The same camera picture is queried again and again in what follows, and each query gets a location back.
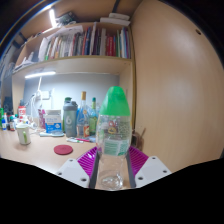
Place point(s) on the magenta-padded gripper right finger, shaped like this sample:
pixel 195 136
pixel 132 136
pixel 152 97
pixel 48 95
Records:
pixel 151 168

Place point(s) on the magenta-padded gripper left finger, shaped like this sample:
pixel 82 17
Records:
pixel 74 170

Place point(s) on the clear green-capped plastic bottle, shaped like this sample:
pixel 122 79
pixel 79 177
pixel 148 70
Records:
pixel 114 133

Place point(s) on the flat round red coaster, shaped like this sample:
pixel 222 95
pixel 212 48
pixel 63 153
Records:
pixel 63 149

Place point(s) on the red and green pens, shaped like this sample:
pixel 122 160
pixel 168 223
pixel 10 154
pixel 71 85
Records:
pixel 78 140

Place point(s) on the brown cup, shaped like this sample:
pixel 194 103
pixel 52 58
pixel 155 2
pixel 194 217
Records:
pixel 139 140

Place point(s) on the clear gold-capped glass bottle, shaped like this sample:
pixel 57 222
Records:
pixel 82 120

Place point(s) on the grey shaker bottle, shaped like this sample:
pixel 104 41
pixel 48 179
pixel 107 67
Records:
pixel 70 118

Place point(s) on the green glass bottle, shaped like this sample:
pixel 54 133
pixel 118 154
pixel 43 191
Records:
pixel 93 121

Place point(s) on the pink pouch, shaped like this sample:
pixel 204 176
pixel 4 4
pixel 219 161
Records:
pixel 41 118

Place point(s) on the small dark bottle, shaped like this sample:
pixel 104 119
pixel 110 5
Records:
pixel 12 124

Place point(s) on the red-labelled white jar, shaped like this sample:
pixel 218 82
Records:
pixel 22 111

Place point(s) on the small blue-capped white bottle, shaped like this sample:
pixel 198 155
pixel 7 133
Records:
pixel 4 125

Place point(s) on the white light bar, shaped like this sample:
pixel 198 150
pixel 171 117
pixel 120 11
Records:
pixel 40 74

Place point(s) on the white wall socket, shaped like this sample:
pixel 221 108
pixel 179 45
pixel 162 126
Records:
pixel 45 94

